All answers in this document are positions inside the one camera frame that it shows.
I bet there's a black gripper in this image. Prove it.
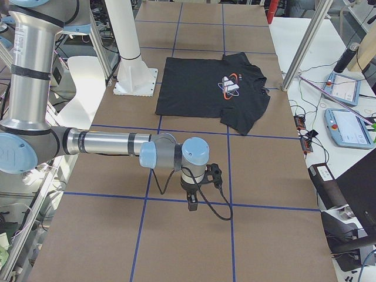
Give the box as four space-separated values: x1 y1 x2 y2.
180 177 201 212

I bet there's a black printed t-shirt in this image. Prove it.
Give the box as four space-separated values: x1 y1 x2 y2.
155 52 270 136

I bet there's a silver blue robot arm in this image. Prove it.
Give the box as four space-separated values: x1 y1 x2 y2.
1 1 210 211

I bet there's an orange terminal block strip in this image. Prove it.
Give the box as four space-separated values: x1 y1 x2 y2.
294 115 313 155

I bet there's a black box with label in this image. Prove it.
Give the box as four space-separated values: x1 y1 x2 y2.
308 163 348 210

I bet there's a black monitor and stand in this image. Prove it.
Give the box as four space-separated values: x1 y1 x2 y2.
321 150 375 271

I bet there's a white curved chair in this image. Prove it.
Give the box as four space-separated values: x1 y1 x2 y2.
58 56 106 130

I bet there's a near blue teach pendant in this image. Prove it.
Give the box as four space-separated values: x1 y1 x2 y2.
324 109 374 149

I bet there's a blue teach pendant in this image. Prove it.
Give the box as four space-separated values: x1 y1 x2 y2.
324 72 361 107
324 109 374 149

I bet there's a far blue teach pendant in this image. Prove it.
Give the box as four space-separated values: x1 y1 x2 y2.
324 72 361 107

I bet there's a metal stand with green tip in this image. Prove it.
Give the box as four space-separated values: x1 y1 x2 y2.
297 75 376 130

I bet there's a black water bottle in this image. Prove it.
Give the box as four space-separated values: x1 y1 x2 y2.
333 42 360 73

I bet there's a red cylinder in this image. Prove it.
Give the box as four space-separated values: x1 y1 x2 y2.
267 0 279 24

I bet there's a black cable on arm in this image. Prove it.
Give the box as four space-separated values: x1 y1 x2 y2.
152 167 233 221

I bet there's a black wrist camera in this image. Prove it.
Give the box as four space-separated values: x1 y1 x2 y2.
204 163 223 190

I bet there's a white pillar with base plate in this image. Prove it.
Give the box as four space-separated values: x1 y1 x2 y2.
105 0 158 97

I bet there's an aluminium frame post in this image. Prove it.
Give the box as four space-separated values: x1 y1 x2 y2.
281 0 333 92

